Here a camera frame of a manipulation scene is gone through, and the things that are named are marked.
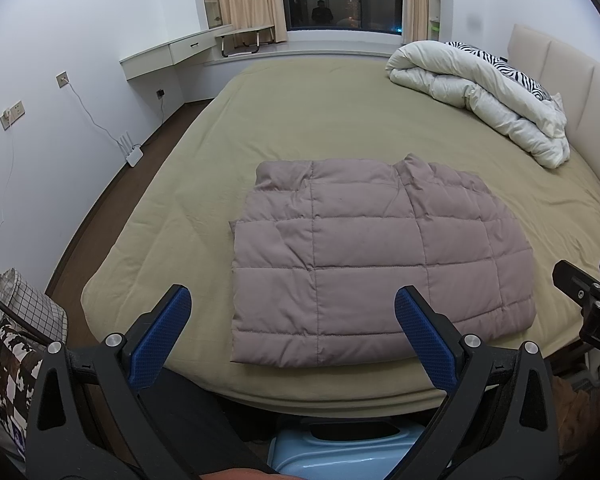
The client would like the beige padded headboard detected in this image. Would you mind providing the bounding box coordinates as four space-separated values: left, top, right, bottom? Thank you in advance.
507 23 600 207

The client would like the brown white patterned bag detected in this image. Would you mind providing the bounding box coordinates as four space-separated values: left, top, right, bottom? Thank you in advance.
0 317 44 457

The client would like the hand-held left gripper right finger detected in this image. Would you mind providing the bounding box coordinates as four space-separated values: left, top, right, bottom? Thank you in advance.
394 285 561 480

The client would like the zebra print pillow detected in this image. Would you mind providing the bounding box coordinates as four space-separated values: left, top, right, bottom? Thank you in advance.
442 41 554 104

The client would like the folding lap table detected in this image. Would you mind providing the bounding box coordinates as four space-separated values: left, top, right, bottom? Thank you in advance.
215 24 276 59

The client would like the bed with khaki sheet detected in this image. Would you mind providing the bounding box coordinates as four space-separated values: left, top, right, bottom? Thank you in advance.
80 57 600 417

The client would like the checked fabric bag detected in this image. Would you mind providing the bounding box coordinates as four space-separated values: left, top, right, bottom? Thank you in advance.
0 267 70 352

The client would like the light blue plastic stool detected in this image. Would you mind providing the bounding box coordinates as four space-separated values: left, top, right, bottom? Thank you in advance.
270 421 429 480

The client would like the white wifi router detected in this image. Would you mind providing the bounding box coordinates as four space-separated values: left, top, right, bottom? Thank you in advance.
118 132 145 167

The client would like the beige hooded puffer coat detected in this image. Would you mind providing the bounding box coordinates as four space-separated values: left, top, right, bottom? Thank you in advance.
228 155 538 368

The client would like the white router cable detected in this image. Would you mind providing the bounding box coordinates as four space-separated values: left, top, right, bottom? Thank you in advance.
66 79 131 152

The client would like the person's leg in black pants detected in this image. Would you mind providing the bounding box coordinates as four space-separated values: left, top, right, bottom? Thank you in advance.
145 367 282 480

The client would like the white floating desk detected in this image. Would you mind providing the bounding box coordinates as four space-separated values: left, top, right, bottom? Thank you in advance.
120 25 234 81

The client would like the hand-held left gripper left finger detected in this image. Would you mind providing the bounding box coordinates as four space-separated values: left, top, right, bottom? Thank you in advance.
27 284 201 480

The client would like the white duvet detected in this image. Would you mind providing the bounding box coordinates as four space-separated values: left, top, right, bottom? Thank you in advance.
385 41 572 170

